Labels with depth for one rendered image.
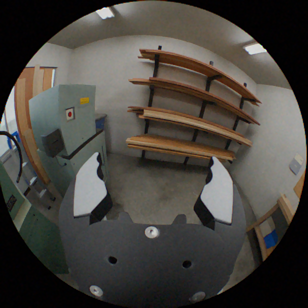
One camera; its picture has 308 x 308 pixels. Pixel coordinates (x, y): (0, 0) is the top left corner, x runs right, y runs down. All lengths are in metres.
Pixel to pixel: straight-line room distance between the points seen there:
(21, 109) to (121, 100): 1.91
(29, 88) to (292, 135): 4.51
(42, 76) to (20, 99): 0.62
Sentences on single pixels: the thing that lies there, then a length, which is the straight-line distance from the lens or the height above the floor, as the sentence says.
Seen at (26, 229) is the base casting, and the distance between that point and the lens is 0.92.
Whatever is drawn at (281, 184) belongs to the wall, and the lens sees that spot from 2.48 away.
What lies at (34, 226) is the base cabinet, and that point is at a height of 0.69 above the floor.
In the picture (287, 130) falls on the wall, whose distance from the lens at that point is 2.58.
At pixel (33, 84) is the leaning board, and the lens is 2.28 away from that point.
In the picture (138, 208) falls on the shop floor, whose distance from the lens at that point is 1.44.
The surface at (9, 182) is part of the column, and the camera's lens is 0.87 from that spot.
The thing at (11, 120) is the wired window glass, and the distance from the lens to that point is 2.27.
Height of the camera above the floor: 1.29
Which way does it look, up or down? 32 degrees down
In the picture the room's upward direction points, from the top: 10 degrees clockwise
